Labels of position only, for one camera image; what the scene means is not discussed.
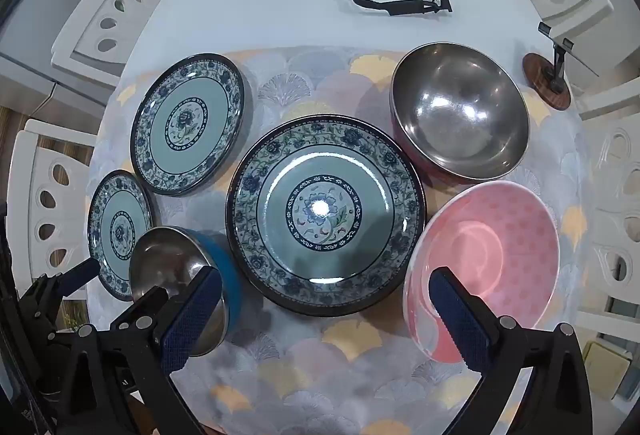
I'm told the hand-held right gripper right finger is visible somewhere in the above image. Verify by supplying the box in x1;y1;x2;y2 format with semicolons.
429;266;601;435

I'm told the fan-patterned placemat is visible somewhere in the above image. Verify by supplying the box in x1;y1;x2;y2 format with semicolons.
87;44;591;435

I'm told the pale yellow box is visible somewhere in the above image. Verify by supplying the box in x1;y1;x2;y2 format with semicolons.
584;340;632;387

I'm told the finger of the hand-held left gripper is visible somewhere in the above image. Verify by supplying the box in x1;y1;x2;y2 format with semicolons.
54;257;101;299

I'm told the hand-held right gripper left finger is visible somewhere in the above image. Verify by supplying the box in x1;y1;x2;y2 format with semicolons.
50;266;224;435

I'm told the red steel bowl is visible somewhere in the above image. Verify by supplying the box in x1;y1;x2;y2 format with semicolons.
389;42;531;186

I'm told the pink patterned bowl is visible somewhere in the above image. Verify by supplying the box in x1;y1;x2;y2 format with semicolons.
402;181;561;363

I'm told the medium blue floral plate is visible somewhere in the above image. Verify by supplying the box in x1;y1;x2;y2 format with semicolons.
130;52;246;197

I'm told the small blue floral plate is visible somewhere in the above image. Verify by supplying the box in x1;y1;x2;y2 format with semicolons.
87;169;156;302

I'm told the blue steel bowl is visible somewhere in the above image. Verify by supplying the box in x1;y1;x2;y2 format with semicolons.
129;226;246;358

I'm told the phone stand with wooden base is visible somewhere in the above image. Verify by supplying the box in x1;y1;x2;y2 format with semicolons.
521;21;600;111

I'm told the large blue floral plate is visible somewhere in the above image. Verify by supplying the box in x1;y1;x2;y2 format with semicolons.
225;114;428;316

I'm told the white cabinet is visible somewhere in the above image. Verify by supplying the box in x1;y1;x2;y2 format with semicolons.
0;0;101;108

